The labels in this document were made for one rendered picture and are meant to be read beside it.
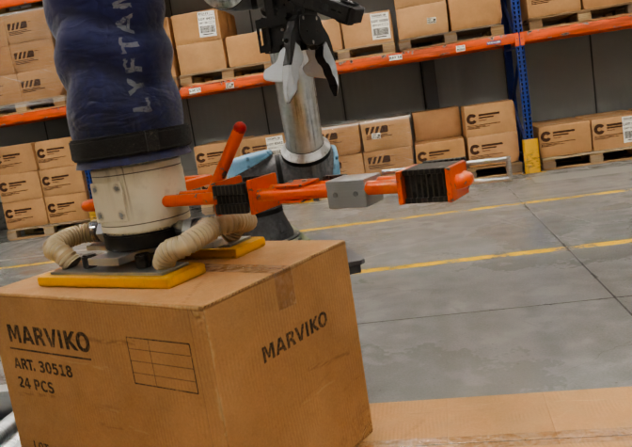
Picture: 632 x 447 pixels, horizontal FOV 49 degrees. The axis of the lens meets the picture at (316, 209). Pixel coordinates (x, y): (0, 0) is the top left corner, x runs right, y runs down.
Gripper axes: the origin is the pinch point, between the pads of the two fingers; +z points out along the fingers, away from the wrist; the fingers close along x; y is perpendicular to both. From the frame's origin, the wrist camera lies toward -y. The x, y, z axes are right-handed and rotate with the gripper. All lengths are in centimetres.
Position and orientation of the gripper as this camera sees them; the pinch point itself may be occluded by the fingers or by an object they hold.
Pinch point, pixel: (317, 100)
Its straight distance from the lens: 113.0
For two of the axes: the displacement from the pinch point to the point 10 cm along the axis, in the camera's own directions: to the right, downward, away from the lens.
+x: -5.1, 2.1, -8.3
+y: -8.5, 0.5, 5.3
